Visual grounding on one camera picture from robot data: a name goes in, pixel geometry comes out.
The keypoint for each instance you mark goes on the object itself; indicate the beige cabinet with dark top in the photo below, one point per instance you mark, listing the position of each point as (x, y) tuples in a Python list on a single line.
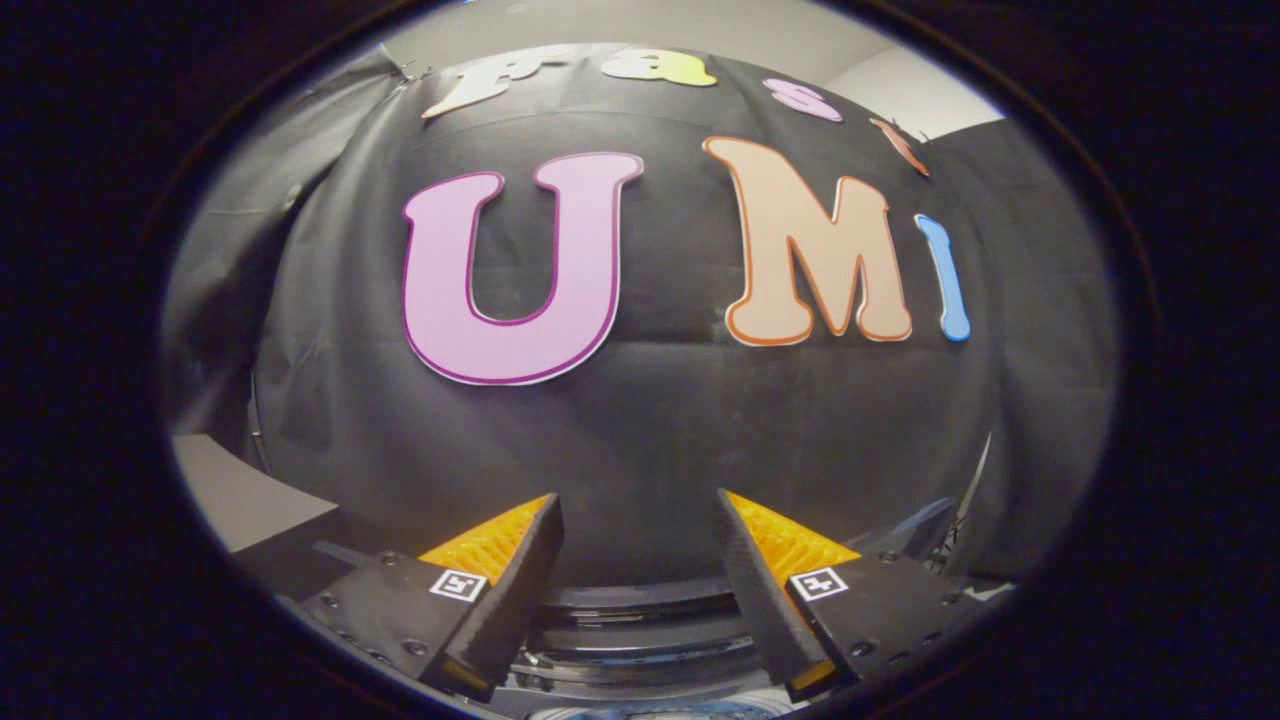
[(240, 490)]

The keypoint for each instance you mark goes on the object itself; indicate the black backdrop cloth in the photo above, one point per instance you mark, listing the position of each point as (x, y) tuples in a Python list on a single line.
[(650, 450)]

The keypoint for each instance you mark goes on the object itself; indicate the grey washing machine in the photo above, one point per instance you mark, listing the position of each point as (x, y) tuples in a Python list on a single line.
[(910, 530)]

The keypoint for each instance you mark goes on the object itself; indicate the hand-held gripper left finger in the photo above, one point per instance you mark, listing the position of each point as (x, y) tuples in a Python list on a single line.
[(520, 610)]

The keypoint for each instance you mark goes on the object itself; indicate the dark transparent washing machine lid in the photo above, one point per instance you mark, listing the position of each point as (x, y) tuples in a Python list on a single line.
[(640, 620)]

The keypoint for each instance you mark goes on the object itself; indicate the thin light stand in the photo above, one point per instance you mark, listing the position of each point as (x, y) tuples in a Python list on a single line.
[(983, 470)]

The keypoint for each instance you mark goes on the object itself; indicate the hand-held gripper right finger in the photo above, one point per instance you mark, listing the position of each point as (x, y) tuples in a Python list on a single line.
[(765, 600)]

